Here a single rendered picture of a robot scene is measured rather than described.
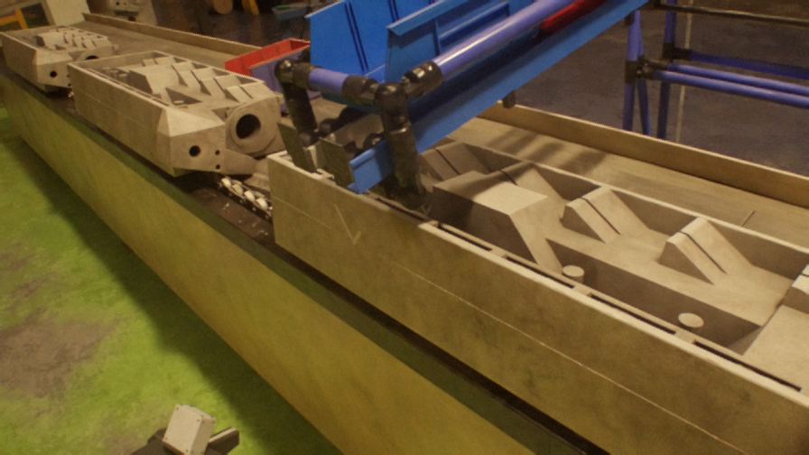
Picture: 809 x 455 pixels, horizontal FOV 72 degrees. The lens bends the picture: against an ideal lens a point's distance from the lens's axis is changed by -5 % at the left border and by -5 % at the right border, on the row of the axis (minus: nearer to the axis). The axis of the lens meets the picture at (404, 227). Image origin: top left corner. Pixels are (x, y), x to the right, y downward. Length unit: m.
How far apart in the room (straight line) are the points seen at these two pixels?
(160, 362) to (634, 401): 1.93
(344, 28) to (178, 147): 0.85
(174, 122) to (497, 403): 1.09
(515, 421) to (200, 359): 1.60
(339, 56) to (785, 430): 0.68
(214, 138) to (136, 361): 1.12
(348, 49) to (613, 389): 0.56
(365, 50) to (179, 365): 1.71
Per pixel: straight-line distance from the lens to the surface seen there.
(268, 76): 2.27
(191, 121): 1.63
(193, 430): 0.69
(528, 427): 0.91
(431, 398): 1.08
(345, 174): 0.70
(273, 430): 1.98
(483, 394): 0.94
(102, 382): 2.45
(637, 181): 1.50
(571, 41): 0.95
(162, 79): 2.14
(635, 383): 0.73
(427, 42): 0.73
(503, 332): 0.82
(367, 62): 0.86
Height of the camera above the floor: 1.47
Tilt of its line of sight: 33 degrees down
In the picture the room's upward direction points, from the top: 9 degrees counter-clockwise
